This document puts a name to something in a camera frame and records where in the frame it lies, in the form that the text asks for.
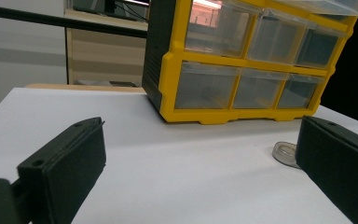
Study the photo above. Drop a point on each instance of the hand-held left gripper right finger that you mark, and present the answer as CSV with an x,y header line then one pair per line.
x,y
338,161

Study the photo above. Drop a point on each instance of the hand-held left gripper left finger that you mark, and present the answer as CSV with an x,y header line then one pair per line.
x,y
65,168

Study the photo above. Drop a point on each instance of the clear round tape roll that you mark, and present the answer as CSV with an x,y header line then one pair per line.
x,y
284,152

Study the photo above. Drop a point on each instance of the yellow and black drawer organizer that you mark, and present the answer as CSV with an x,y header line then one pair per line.
x,y
171,81

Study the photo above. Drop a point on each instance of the clear pulled-out plastic drawer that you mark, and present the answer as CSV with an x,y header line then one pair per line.
x,y
338,6

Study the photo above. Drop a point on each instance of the light wooden cabinet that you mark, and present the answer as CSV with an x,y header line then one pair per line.
x,y
105,56

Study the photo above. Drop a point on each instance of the black metal bar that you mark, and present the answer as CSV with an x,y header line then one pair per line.
x,y
59,21

